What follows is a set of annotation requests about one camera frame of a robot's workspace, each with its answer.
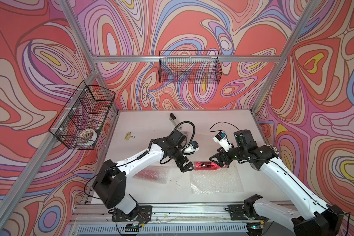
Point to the cup of pens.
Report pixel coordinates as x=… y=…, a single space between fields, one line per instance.
x=274 y=149

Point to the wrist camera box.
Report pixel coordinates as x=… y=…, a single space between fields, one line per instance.
x=222 y=140
x=191 y=149

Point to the black wire basket back wall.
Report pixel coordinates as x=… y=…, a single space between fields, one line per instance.
x=189 y=67

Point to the patterned bowl in basket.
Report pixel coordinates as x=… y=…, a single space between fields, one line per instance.
x=86 y=138

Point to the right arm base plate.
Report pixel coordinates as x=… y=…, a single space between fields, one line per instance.
x=243 y=212

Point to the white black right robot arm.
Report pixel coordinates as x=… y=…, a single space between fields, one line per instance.
x=313 y=216

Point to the black wire basket left wall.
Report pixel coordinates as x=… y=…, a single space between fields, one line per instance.
x=87 y=108

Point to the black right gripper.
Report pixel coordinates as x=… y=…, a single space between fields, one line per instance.
x=222 y=154

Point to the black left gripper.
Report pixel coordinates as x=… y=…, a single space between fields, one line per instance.
x=186 y=167

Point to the clear bubble wrap sheet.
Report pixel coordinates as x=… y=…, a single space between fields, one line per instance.
x=165 y=169

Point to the black wire basket wall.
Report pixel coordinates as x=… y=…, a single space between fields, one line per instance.
x=87 y=108
x=189 y=67

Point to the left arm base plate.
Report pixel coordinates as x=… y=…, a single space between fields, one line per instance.
x=141 y=213

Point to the pink bottle with label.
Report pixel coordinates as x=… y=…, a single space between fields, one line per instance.
x=153 y=175

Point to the yellow binder clip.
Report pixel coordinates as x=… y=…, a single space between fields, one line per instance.
x=129 y=136

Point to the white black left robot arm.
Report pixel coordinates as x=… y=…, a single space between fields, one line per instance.
x=110 y=184

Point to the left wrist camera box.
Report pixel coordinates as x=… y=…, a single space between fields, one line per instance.
x=191 y=149

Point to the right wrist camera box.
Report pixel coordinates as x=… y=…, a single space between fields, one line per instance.
x=222 y=140

